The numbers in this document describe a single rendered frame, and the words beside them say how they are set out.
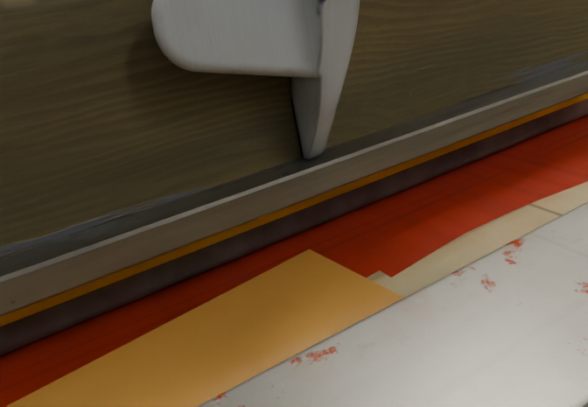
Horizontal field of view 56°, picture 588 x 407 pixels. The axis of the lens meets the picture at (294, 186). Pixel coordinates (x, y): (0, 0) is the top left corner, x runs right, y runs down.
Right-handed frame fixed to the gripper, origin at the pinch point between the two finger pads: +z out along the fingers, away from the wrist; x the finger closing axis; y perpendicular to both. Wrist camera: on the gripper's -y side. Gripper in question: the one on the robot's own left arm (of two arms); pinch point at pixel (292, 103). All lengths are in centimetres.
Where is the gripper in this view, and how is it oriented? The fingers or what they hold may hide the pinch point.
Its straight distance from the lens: 20.4
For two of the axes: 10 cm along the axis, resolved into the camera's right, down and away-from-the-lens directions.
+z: 1.3, 9.1, 3.9
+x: 5.2, 2.7, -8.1
